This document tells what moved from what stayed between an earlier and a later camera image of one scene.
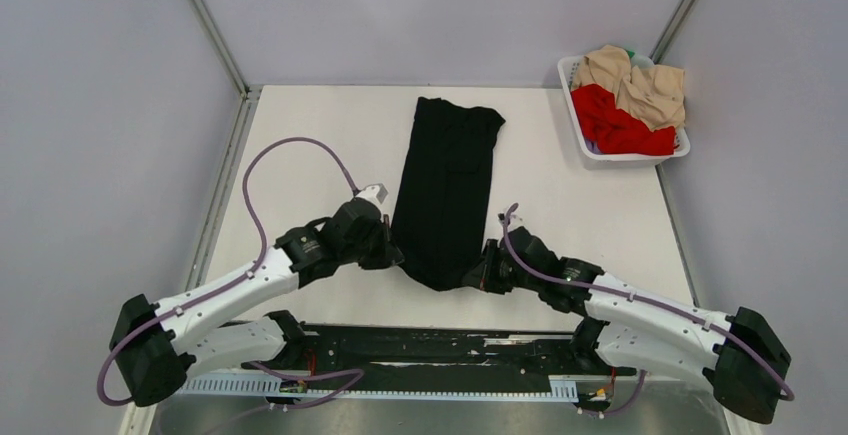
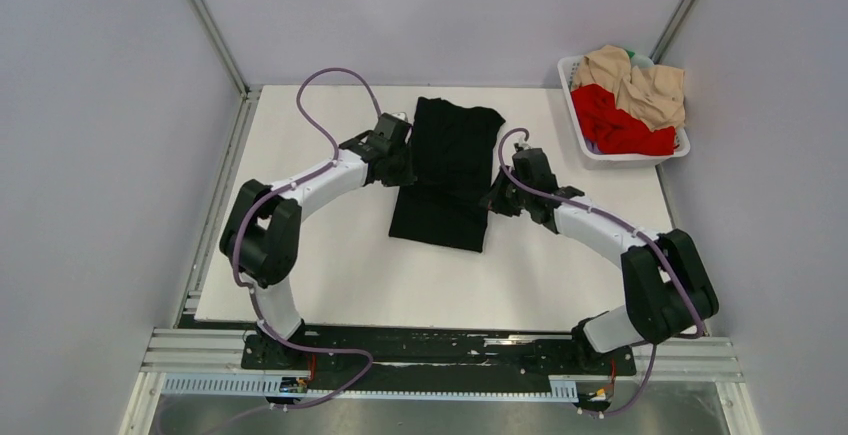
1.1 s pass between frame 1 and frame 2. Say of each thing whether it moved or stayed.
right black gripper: moved
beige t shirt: stayed
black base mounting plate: stayed
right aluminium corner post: stayed
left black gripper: moved
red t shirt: stayed
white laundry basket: stayed
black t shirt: moved
